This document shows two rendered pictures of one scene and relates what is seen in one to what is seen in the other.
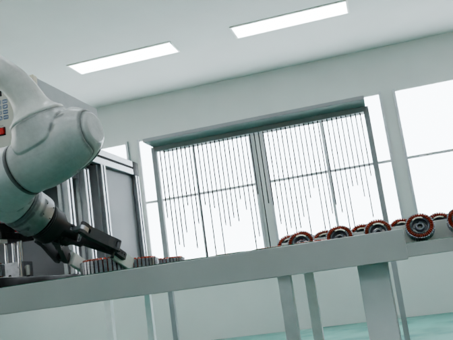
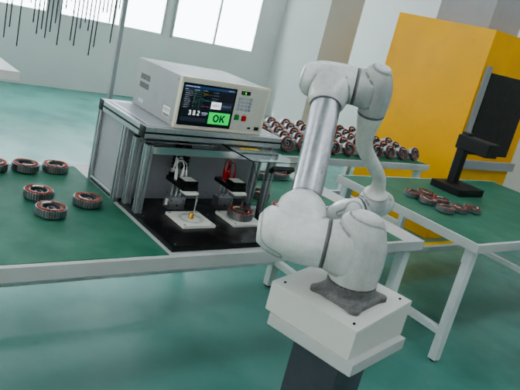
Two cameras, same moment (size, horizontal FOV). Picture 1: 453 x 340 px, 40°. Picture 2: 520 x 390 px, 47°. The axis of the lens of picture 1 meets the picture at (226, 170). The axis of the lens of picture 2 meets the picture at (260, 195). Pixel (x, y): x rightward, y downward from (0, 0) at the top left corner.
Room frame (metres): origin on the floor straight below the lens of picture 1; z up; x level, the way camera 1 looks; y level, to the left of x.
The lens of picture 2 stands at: (0.01, 2.54, 1.61)
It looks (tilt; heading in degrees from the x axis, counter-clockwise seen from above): 16 degrees down; 306
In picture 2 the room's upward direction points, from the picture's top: 14 degrees clockwise
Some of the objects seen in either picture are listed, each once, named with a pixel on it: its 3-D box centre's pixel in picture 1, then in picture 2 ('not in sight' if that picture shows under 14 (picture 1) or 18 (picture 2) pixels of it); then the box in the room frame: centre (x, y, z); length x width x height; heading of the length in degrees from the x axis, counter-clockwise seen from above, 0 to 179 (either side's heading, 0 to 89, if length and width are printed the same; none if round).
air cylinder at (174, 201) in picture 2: not in sight; (174, 201); (1.69, 0.82, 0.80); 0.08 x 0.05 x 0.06; 77
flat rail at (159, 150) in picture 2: not in sight; (215, 153); (1.62, 0.72, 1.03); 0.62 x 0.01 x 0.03; 77
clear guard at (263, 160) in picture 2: not in sight; (259, 160); (1.49, 0.58, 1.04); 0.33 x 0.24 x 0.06; 167
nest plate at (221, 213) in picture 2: not in sight; (238, 218); (1.50, 0.62, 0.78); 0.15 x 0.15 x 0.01; 77
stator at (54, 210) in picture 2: not in sight; (50, 210); (1.80, 1.33, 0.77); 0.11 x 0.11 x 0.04
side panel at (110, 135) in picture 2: not in sight; (108, 154); (1.99, 0.96, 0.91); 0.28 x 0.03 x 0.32; 167
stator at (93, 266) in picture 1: (106, 266); not in sight; (1.37, 0.29, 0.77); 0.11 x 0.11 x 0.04
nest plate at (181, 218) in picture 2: not in sight; (190, 219); (1.55, 0.86, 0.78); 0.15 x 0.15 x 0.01; 77
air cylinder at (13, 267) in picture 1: (15, 272); (221, 201); (1.64, 0.59, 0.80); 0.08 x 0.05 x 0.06; 77
